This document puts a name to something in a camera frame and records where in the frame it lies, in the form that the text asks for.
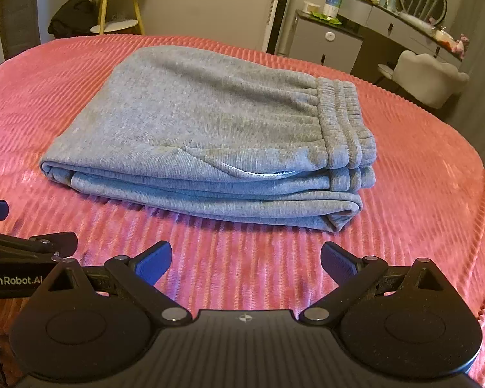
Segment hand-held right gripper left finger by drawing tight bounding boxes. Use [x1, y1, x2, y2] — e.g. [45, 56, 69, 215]
[40, 240, 189, 326]

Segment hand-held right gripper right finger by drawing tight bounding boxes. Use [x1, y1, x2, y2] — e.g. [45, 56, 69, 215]
[298, 242, 447, 324]

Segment grey pants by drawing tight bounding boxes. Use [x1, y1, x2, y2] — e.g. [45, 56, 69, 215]
[40, 46, 376, 234]

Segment pink ribbed blanket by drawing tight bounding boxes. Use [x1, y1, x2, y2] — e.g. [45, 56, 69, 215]
[0, 34, 485, 388]

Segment dark grey curtain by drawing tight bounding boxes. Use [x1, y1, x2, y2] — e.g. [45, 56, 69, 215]
[0, 0, 41, 61]

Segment white upholstered chair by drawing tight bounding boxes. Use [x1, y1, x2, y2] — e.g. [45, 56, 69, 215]
[378, 50, 469, 110]

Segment black bag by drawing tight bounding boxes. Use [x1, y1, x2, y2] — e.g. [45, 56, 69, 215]
[48, 0, 102, 39]

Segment grey drawer cabinet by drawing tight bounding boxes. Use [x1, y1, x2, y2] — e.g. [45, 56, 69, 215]
[289, 8, 364, 75]

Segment yellow-legged side table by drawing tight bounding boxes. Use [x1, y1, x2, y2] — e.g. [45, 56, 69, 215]
[85, 0, 146, 35]

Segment grey vanity desk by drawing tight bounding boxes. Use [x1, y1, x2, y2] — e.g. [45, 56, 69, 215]
[339, 0, 463, 85]

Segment green cloth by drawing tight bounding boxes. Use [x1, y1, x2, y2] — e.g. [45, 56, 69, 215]
[311, 12, 342, 25]

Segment pink plush toy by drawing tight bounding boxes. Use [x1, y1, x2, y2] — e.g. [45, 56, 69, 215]
[452, 33, 470, 56]

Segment white standing panel heater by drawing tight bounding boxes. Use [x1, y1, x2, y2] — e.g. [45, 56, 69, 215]
[263, 0, 297, 55]

